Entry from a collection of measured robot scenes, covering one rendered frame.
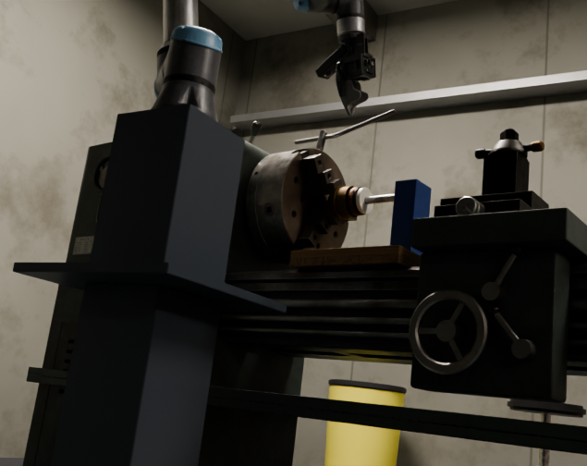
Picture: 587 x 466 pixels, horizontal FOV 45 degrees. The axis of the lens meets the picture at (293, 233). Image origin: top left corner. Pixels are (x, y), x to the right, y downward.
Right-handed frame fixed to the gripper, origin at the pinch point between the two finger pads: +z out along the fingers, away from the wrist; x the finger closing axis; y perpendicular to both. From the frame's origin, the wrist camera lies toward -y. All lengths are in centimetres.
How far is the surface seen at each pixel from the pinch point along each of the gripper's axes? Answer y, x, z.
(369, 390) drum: -117, 188, 116
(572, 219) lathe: 68, -34, 34
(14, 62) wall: -271, 65, -81
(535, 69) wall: -55, 314, -80
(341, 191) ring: 1.3, -6.9, 22.3
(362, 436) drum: -118, 181, 141
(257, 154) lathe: -24.5, -9.8, 9.6
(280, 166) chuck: -11.6, -15.8, 14.9
